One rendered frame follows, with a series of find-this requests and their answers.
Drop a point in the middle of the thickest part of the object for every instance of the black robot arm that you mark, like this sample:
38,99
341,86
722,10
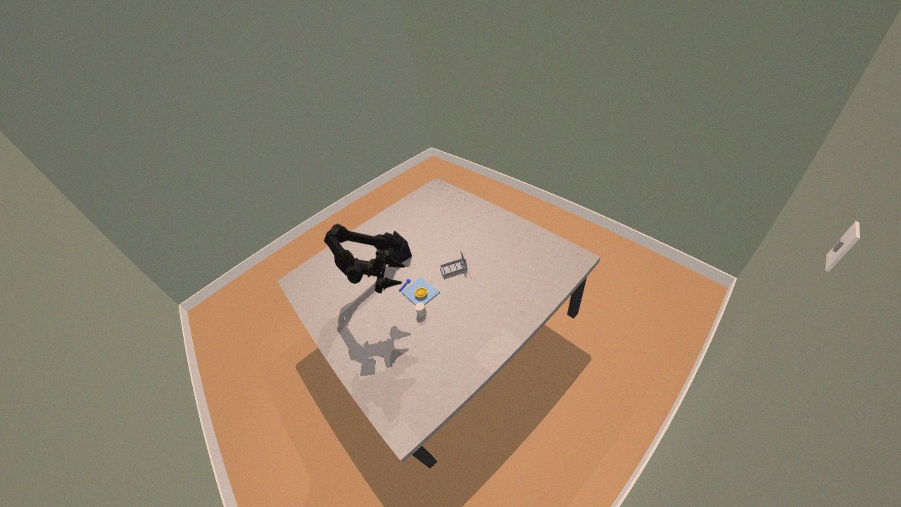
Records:
354,269

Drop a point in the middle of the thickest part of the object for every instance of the grey dish rack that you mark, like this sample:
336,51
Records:
453,267

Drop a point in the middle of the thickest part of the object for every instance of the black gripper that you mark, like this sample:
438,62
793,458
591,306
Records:
381,283

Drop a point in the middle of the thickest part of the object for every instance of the light blue flat mat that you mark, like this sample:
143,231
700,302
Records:
420,283

